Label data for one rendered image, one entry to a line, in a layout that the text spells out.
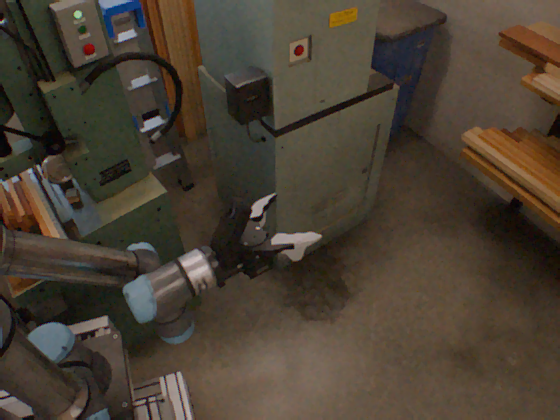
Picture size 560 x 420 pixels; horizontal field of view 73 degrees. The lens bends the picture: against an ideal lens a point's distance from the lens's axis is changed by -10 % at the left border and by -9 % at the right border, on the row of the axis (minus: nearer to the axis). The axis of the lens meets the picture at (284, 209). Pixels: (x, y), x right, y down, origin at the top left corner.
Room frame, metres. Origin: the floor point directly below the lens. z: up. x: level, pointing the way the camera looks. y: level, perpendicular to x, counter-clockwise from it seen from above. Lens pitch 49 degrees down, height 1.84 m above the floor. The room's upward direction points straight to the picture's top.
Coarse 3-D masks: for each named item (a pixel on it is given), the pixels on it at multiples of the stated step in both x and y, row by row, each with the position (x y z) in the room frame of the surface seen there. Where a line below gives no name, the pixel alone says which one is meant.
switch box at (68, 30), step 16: (64, 0) 1.02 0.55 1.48; (80, 0) 1.01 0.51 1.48; (64, 16) 0.96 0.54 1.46; (96, 16) 1.01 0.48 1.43; (64, 32) 0.96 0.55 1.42; (96, 32) 1.00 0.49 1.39; (64, 48) 0.99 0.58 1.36; (80, 48) 0.97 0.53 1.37; (96, 48) 1.00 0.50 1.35; (80, 64) 0.96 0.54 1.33
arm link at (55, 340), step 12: (48, 324) 0.37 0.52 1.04; (60, 324) 0.37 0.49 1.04; (36, 336) 0.34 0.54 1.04; (48, 336) 0.34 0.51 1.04; (60, 336) 0.34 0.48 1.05; (72, 336) 0.35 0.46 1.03; (48, 348) 0.31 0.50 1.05; (60, 348) 0.31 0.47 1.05; (72, 348) 0.32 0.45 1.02; (84, 348) 0.35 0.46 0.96; (60, 360) 0.29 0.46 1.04; (72, 360) 0.30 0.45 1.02; (84, 360) 0.31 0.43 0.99
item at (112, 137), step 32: (32, 0) 0.98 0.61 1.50; (96, 0) 1.08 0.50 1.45; (32, 64) 0.95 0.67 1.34; (64, 64) 0.99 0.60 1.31; (96, 64) 1.04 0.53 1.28; (96, 96) 1.02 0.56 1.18; (96, 128) 1.00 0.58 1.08; (128, 128) 1.07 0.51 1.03; (96, 160) 0.98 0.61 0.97; (128, 160) 1.04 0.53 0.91; (96, 192) 0.95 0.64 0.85
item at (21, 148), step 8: (16, 144) 0.95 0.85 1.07; (24, 144) 0.95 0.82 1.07; (16, 152) 0.91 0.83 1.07; (24, 152) 0.92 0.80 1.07; (32, 152) 0.93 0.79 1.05; (0, 160) 0.88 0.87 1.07; (8, 160) 0.88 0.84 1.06; (16, 160) 0.90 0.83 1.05; (24, 160) 0.91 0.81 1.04; (40, 160) 0.94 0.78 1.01; (0, 168) 0.86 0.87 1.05; (8, 168) 0.88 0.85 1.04; (16, 168) 0.89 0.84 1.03; (24, 168) 0.90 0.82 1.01; (0, 176) 0.85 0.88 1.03; (8, 176) 0.87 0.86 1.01
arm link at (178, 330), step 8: (184, 312) 0.35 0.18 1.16; (176, 320) 0.33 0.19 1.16; (184, 320) 0.34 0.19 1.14; (192, 320) 0.36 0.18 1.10; (160, 328) 0.33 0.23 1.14; (168, 328) 0.33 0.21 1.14; (176, 328) 0.33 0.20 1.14; (184, 328) 0.34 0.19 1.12; (192, 328) 0.36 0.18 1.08; (160, 336) 0.33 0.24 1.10; (168, 336) 0.32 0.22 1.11; (176, 336) 0.33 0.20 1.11; (184, 336) 0.33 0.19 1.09
